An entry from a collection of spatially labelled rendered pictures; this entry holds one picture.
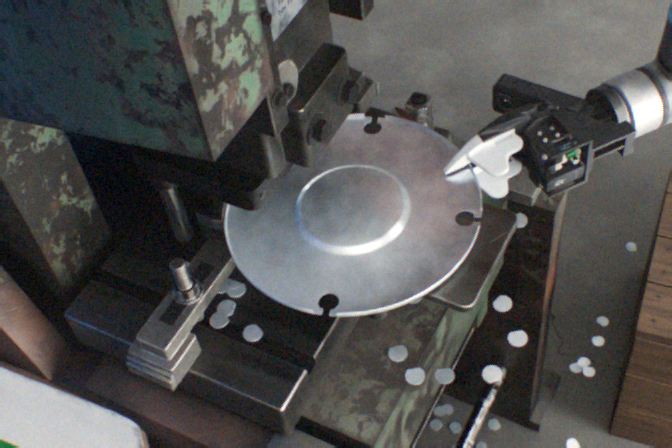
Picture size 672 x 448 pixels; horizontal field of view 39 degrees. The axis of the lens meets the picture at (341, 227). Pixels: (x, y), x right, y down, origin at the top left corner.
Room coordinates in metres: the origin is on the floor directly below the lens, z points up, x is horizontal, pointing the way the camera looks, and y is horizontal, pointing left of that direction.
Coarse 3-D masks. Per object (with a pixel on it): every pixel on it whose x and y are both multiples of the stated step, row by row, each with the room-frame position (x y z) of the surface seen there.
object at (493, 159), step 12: (468, 144) 0.73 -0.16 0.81; (480, 144) 0.73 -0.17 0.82; (492, 144) 0.73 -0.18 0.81; (504, 144) 0.73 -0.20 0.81; (516, 144) 0.73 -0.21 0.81; (456, 156) 0.73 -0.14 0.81; (468, 156) 0.72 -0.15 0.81; (480, 156) 0.72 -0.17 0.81; (492, 156) 0.71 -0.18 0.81; (504, 156) 0.71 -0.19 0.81; (444, 168) 0.72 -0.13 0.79; (456, 168) 0.72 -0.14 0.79; (492, 168) 0.70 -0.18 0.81; (504, 168) 0.69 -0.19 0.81
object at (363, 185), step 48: (336, 144) 0.79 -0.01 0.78; (384, 144) 0.78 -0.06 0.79; (432, 144) 0.77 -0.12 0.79; (288, 192) 0.73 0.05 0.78; (336, 192) 0.71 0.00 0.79; (384, 192) 0.70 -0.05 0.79; (432, 192) 0.70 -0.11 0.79; (480, 192) 0.68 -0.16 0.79; (240, 240) 0.67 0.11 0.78; (288, 240) 0.66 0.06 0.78; (336, 240) 0.64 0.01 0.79; (384, 240) 0.64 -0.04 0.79; (432, 240) 0.63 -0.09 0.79; (288, 288) 0.60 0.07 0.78; (336, 288) 0.59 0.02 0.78; (384, 288) 0.58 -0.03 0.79; (432, 288) 0.56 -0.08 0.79
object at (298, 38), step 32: (288, 0) 0.72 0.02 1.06; (320, 0) 0.76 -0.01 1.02; (288, 32) 0.71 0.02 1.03; (320, 32) 0.75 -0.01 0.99; (288, 64) 0.68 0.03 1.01; (320, 64) 0.72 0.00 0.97; (288, 96) 0.66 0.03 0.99; (320, 96) 0.69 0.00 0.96; (352, 96) 0.71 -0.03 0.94; (288, 128) 0.67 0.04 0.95; (320, 128) 0.66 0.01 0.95; (224, 160) 0.69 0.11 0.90; (256, 160) 0.66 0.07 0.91; (288, 160) 0.67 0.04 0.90
